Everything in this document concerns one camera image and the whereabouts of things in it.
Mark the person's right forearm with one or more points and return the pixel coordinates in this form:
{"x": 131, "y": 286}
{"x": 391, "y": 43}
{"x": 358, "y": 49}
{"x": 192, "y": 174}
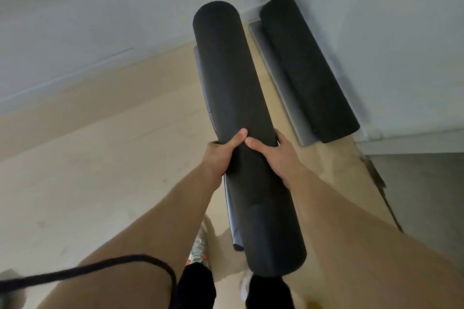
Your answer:
{"x": 362, "y": 247}

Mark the person's left forearm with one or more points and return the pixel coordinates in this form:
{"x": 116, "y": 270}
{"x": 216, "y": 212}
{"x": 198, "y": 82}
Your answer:
{"x": 159, "y": 232}

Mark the black trousers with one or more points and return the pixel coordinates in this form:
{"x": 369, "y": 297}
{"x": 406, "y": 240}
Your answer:
{"x": 195, "y": 289}

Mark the white right shoe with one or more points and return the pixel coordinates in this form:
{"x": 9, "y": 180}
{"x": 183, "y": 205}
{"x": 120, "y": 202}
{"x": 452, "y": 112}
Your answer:
{"x": 246, "y": 287}

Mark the black exercise mat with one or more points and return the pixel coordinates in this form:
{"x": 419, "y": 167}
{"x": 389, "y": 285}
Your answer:
{"x": 232, "y": 77}
{"x": 304, "y": 69}

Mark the person's right hand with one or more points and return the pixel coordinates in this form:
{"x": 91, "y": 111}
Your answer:
{"x": 281, "y": 162}

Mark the person's left thumb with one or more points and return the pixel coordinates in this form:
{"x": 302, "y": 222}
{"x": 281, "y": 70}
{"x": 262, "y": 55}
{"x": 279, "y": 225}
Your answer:
{"x": 235, "y": 139}

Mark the white and orange left shoe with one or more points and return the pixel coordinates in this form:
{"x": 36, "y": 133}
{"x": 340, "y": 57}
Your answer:
{"x": 198, "y": 247}

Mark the person's left hand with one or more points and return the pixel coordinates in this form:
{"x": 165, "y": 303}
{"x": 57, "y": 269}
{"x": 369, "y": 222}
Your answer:
{"x": 216, "y": 158}

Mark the person's right thumb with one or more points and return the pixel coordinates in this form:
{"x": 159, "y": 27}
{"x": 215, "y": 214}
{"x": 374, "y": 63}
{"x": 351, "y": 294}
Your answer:
{"x": 256, "y": 145}

